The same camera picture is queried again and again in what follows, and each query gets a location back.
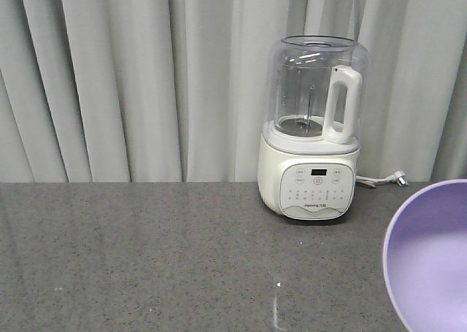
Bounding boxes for white blender with clear jar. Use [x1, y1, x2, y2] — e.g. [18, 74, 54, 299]
[257, 35, 368, 220]

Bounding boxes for grey pleated curtain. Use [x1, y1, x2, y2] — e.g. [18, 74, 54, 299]
[1, 0, 466, 182]

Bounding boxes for purple plastic bowl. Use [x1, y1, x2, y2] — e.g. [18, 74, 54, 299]
[382, 179, 466, 331]

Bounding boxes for white power cable with plug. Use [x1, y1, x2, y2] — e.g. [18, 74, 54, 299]
[355, 169, 410, 190]

